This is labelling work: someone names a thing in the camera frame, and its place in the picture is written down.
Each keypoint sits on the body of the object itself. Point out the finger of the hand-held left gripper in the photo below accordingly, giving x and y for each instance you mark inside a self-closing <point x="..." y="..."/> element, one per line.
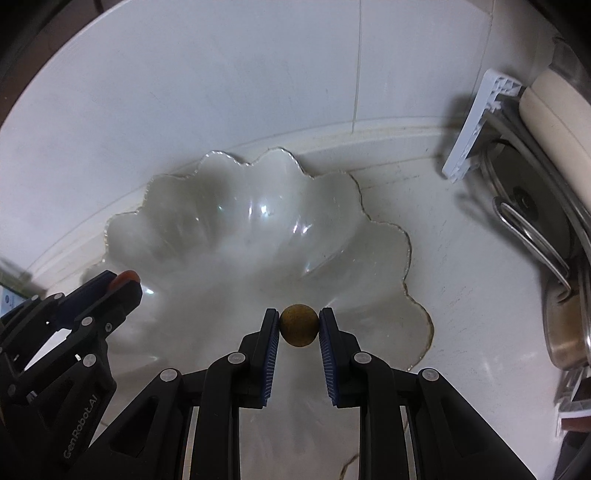
<point x="124" y="295"/>
<point x="87" y="288"/>

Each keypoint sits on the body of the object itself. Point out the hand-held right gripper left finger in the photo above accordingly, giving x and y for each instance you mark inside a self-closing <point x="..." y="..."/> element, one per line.
<point x="271" y="355"/>

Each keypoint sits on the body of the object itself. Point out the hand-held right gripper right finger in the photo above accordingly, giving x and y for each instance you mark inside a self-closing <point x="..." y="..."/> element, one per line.
<point x="328" y="355"/>

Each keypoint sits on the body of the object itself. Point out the red jujube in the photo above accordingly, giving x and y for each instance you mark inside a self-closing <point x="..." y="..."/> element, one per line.
<point x="127" y="276"/>

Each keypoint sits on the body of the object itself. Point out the brown longan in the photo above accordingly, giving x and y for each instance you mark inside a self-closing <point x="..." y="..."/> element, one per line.
<point x="299" y="330"/>

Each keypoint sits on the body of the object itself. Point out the white scalloped bowl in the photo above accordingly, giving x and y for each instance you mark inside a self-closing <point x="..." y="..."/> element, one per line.
<point x="258" y="249"/>

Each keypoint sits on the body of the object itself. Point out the white pump bottle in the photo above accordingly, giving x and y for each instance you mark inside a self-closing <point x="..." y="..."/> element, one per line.
<point x="10" y="302"/>

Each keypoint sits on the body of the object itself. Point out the steel pot lid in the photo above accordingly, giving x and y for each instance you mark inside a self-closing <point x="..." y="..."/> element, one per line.
<point x="517" y="221"/>

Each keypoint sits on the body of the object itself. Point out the steel saucepan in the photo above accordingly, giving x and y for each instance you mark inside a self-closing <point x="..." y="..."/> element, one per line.
<point x="568" y="332"/>

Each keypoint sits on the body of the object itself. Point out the cream cooking pot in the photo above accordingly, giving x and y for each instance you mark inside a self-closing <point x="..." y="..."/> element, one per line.
<point x="549" y="120"/>

